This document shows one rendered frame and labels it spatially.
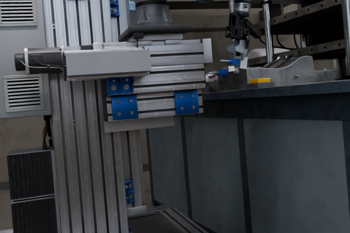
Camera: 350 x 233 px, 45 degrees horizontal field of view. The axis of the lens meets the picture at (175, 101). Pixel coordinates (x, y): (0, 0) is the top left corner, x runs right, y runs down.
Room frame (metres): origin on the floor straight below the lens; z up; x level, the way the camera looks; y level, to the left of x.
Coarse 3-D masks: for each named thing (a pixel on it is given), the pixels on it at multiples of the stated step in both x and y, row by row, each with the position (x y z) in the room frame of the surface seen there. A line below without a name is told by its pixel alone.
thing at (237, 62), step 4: (236, 56) 1.96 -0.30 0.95; (240, 56) 1.94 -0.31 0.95; (220, 60) 1.91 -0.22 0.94; (224, 60) 1.92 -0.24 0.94; (228, 60) 1.93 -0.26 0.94; (232, 60) 1.92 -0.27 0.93; (236, 60) 1.93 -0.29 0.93; (240, 60) 1.93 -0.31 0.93; (244, 60) 1.94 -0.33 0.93; (232, 64) 1.97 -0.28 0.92; (236, 64) 1.93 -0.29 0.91; (240, 64) 1.93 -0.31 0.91; (244, 64) 1.94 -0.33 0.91; (244, 68) 1.94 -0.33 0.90
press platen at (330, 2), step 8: (328, 0) 2.49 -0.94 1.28; (336, 0) 2.45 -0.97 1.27; (304, 8) 2.68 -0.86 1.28; (312, 8) 2.61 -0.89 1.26; (320, 8) 2.55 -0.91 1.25; (328, 8) 2.52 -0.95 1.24; (280, 16) 2.90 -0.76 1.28; (288, 16) 2.83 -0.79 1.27; (296, 16) 2.75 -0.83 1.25; (304, 16) 2.73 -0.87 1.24; (256, 24) 3.17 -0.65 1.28; (272, 24) 2.99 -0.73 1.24
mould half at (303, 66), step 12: (300, 60) 1.99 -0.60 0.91; (312, 60) 2.02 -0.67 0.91; (228, 72) 2.02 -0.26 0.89; (240, 72) 1.92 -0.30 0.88; (252, 72) 1.89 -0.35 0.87; (264, 72) 1.91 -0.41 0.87; (276, 72) 1.94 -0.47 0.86; (288, 72) 1.96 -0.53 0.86; (300, 72) 1.99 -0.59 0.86; (312, 72) 2.02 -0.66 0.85; (324, 72) 2.05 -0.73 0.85; (228, 84) 2.02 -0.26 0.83; (240, 84) 1.93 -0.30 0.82; (276, 84) 1.94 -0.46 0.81; (288, 84) 1.96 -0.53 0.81
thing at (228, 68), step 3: (228, 66) 2.03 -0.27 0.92; (231, 66) 2.04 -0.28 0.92; (222, 69) 2.02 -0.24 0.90; (225, 69) 2.03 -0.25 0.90; (228, 69) 2.03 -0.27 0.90; (231, 69) 2.04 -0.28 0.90; (234, 69) 2.04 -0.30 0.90; (210, 72) 2.02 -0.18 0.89; (213, 72) 2.02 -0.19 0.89; (216, 72) 2.03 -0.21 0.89; (219, 72) 2.03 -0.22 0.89; (222, 72) 2.02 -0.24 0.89; (225, 72) 2.03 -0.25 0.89; (219, 75) 2.04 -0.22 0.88
